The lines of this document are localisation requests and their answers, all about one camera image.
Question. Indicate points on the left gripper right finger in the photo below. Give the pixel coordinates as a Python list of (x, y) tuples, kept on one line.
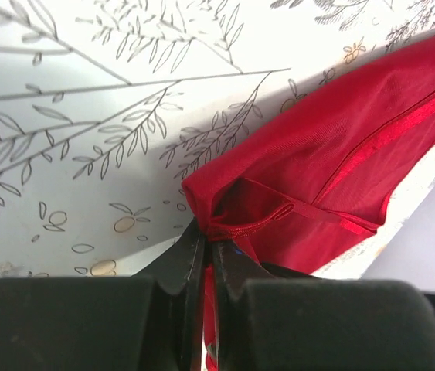
[(272, 318)]

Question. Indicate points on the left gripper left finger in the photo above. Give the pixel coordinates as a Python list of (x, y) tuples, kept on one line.
[(149, 321)]

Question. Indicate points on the red cloth napkin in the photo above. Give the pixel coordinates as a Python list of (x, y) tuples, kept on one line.
[(317, 180)]

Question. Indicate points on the floral tablecloth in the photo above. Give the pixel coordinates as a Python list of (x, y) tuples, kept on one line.
[(106, 105)]

